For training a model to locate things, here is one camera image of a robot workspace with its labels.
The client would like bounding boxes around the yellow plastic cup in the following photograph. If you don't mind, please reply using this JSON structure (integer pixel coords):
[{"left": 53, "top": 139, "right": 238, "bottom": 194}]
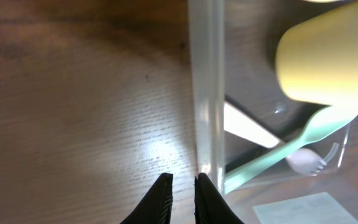
[{"left": 275, "top": 1, "right": 358, "bottom": 108}]

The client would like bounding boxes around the white plastic fork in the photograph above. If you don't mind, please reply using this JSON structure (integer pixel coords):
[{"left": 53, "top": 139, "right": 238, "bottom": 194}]
[{"left": 223, "top": 101, "right": 328, "bottom": 177}]

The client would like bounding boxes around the light blue plastic spoon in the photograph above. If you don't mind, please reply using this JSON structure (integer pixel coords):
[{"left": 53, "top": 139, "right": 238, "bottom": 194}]
[{"left": 224, "top": 106, "right": 358, "bottom": 194}]

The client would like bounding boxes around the white paper label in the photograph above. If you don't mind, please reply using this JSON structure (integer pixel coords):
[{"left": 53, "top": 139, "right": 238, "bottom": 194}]
[{"left": 253, "top": 192, "right": 358, "bottom": 224}]

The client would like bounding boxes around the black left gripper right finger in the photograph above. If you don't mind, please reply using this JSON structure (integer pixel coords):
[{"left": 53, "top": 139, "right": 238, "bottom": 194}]
[{"left": 195, "top": 173, "right": 244, "bottom": 224}]

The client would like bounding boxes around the clear plastic container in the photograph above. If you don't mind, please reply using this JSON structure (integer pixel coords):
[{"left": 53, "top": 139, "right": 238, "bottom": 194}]
[{"left": 188, "top": 1, "right": 358, "bottom": 223}]

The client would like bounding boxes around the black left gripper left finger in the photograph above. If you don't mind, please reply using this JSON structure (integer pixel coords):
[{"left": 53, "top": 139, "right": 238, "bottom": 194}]
[{"left": 121, "top": 173, "right": 173, "bottom": 224}]

